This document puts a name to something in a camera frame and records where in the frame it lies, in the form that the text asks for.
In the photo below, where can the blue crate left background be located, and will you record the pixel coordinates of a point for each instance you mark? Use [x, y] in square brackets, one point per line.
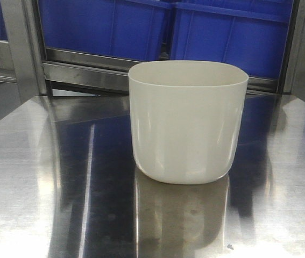
[123, 29]

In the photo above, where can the blue crate background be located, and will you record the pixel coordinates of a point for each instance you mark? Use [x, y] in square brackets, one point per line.
[123, 29]
[250, 35]

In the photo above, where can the blue crate right background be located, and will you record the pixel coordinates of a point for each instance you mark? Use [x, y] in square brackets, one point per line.
[250, 35]

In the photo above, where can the stainless steel shelf frame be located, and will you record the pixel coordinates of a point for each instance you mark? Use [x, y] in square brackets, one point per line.
[25, 61]

